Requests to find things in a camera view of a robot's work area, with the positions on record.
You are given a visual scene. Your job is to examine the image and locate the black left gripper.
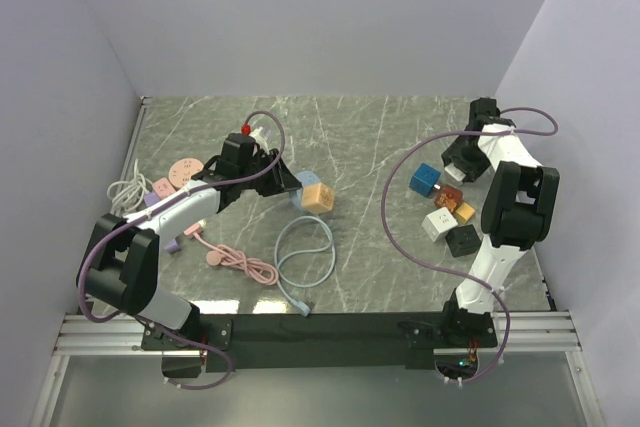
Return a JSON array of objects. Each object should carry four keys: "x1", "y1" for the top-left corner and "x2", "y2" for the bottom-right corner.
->
[{"x1": 239, "y1": 148, "x2": 302, "y2": 197}]

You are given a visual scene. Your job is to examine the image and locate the light blue round socket base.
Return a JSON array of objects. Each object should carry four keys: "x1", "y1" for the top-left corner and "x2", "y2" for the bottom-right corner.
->
[{"x1": 289, "y1": 171, "x2": 320, "y2": 211}]

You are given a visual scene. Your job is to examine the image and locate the yellow patterned cube socket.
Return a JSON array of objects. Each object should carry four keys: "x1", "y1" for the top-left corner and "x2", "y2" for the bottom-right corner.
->
[{"x1": 301, "y1": 182, "x2": 335, "y2": 215}]

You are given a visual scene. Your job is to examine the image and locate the blue cube socket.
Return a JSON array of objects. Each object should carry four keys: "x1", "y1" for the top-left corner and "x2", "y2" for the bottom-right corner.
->
[{"x1": 409, "y1": 163, "x2": 441, "y2": 197}]

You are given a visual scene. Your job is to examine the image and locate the brown patterned cube socket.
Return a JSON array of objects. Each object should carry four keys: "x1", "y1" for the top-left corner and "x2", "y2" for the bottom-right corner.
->
[{"x1": 434, "y1": 185, "x2": 463, "y2": 213}]

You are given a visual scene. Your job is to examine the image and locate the small orange cube plug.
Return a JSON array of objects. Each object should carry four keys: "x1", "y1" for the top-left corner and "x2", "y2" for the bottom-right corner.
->
[{"x1": 453, "y1": 202, "x2": 476, "y2": 225}]

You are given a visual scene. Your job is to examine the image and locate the black cube socket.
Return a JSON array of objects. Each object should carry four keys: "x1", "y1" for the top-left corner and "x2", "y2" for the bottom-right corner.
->
[{"x1": 445, "y1": 225, "x2": 481, "y2": 258}]

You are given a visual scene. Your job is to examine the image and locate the pink power strip cable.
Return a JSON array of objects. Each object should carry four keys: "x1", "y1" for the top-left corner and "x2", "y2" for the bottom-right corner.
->
[{"x1": 192, "y1": 229, "x2": 280, "y2": 288}]

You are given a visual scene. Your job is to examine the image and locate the pink round socket base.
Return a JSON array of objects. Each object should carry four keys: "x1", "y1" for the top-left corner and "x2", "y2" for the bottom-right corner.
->
[{"x1": 168, "y1": 158, "x2": 204, "y2": 190}]

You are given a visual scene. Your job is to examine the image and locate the pink power strip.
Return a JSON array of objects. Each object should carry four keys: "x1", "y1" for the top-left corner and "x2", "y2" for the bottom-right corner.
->
[{"x1": 151, "y1": 177, "x2": 204, "y2": 238}]

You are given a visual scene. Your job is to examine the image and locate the light blue power cable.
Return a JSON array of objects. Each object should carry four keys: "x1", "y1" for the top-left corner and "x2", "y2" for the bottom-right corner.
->
[{"x1": 274, "y1": 215, "x2": 336, "y2": 318}]

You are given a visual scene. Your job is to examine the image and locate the purple USB power strip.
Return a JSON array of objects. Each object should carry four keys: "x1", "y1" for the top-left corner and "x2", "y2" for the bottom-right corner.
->
[{"x1": 143, "y1": 191, "x2": 181, "y2": 254}]

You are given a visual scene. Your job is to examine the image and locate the white power cable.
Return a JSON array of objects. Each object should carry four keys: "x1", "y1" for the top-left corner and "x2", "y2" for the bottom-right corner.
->
[{"x1": 107, "y1": 159, "x2": 154, "y2": 213}]

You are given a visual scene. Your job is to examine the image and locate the white patterned cube socket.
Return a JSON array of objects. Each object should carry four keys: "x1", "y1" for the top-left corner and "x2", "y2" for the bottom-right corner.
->
[{"x1": 444, "y1": 163, "x2": 466, "y2": 184}]

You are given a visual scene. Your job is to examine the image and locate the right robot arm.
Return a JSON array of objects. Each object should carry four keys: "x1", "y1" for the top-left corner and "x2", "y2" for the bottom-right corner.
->
[{"x1": 443, "y1": 123, "x2": 560, "y2": 315}]

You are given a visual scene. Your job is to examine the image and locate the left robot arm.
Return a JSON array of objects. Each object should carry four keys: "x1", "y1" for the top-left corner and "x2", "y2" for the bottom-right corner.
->
[{"x1": 77, "y1": 147, "x2": 302, "y2": 349}]

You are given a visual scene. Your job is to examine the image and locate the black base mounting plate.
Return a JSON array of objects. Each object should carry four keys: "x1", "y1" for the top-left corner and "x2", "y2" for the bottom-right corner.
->
[{"x1": 139, "y1": 311, "x2": 501, "y2": 381}]

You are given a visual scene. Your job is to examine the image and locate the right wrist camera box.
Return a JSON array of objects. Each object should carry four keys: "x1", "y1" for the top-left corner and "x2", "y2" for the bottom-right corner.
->
[{"x1": 466, "y1": 97, "x2": 500, "y2": 131}]

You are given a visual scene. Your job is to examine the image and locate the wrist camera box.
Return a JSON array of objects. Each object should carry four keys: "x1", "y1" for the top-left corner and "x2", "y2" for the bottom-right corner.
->
[
  {"x1": 218, "y1": 133, "x2": 256, "y2": 174},
  {"x1": 466, "y1": 97, "x2": 500, "y2": 131}
]

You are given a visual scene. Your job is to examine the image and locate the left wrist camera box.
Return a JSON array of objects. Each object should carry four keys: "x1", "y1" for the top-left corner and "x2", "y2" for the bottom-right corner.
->
[{"x1": 218, "y1": 133, "x2": 256, "y2": 174}]

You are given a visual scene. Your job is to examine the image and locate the aluminium rail frame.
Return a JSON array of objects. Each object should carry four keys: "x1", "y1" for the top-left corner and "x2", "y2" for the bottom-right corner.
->
[{"x1": 33, "y1": 98, "x2": 603, "y2": 426}]

